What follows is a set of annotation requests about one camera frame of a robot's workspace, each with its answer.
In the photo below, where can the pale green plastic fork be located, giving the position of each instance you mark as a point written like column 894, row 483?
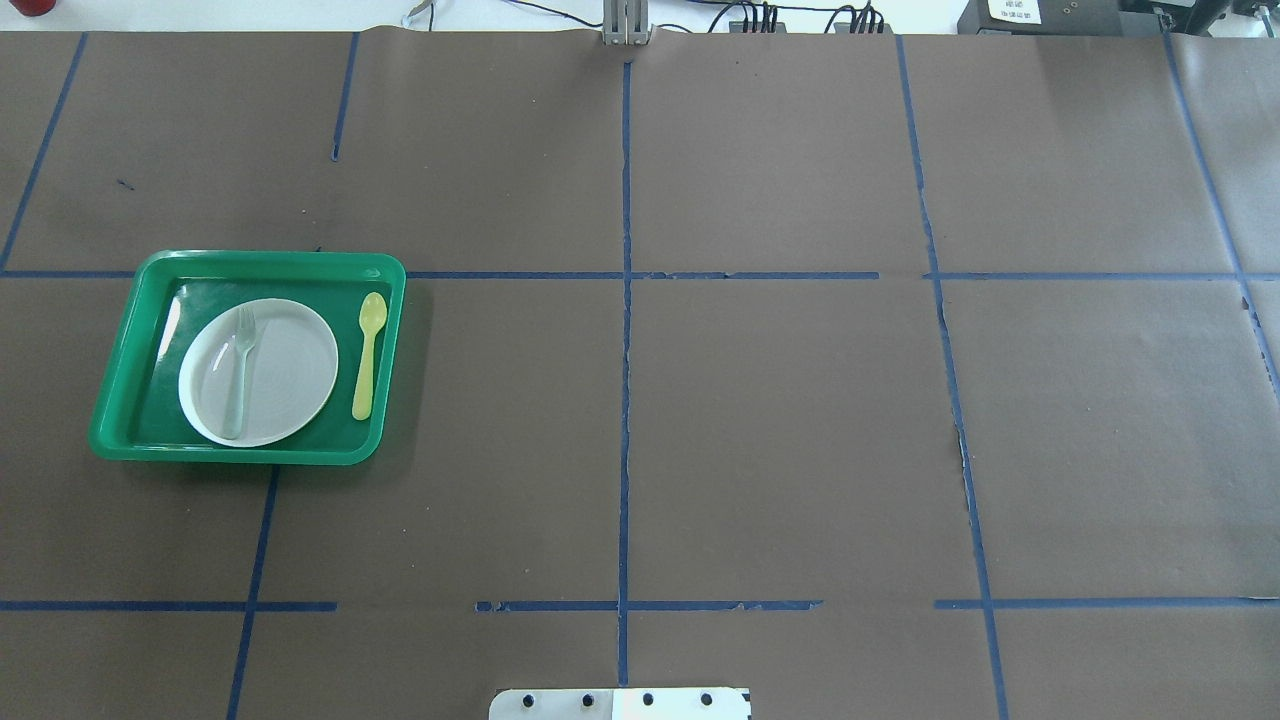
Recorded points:
column 245, row 341

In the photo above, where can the yellow plastic spoon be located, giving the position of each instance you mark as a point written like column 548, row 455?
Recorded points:
column 372, row 317

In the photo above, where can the white round plate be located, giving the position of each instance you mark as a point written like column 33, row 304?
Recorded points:
column 293, row 371

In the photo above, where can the green plastic tray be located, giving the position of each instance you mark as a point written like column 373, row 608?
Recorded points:
column 175, row 293

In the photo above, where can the black box with label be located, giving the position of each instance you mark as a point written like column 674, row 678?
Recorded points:
column 1047, row 18

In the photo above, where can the red cylinder bottle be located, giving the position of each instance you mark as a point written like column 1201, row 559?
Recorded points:
column 33, row 8

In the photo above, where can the aluminium frame post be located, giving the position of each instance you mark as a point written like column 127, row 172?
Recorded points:
column 626, row 23

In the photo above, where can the white pillar base plate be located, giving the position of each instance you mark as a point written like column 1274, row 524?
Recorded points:
column 623, row 703

